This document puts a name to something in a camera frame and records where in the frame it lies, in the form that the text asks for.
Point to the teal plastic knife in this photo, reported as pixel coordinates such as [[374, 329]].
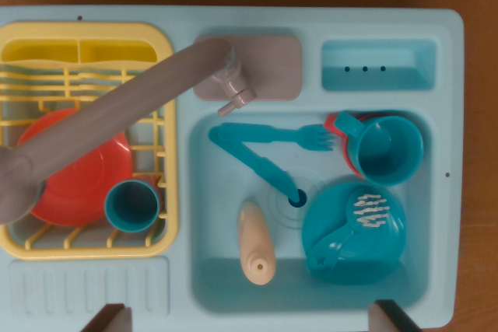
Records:
[[264, 168]]

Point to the teal plastic fork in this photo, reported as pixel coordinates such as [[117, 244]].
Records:
[[272, 135]]

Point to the light blue toy sink unit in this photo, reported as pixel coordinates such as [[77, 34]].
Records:
[[183, 75]]

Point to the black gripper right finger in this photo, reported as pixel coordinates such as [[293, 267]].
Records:
[[389, 320]]

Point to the grey toy faucet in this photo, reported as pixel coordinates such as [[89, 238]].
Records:
[[97, 114]]

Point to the teal plastic tumbler cup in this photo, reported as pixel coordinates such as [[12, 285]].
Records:
[[132, 205]]

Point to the grey-beige faucet base plate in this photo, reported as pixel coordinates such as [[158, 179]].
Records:
[[272, 67]]

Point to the teal plastic plate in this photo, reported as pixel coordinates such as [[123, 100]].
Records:
[[327, 215]]

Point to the red plastic plate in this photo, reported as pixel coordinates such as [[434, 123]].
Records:
[[85, 176]]

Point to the yellow plastic dish rack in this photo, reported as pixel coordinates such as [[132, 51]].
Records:
[[173, 207]]

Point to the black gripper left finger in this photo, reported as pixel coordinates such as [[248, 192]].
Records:
[[113, 320]]

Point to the teal dish brush white bristles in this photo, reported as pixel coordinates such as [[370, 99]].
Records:
[[342, 246]]

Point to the red plastic mug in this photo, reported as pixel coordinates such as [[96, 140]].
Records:
[[330, 124]]

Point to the teal plastic mug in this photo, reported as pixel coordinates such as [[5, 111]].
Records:
[[389, 153]]

